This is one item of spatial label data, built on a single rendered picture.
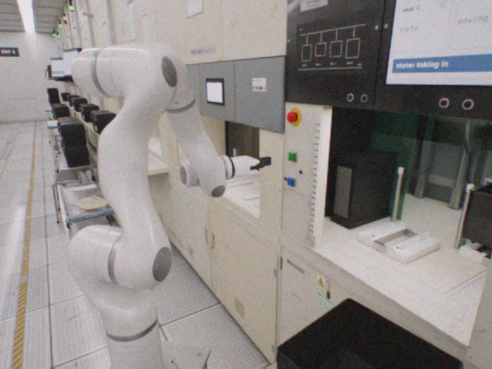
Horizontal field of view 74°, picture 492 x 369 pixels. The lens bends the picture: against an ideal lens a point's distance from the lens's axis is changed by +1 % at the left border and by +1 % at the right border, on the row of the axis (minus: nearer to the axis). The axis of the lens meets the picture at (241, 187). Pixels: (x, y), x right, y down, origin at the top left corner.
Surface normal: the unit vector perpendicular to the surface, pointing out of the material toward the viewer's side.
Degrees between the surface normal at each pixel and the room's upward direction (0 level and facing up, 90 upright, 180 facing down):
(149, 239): 58
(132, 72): 80
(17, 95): 90
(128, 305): 30
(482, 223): 90
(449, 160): 90
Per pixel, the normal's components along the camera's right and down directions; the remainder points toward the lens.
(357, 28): -0.86, 0.18
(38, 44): 0.51, 0.27
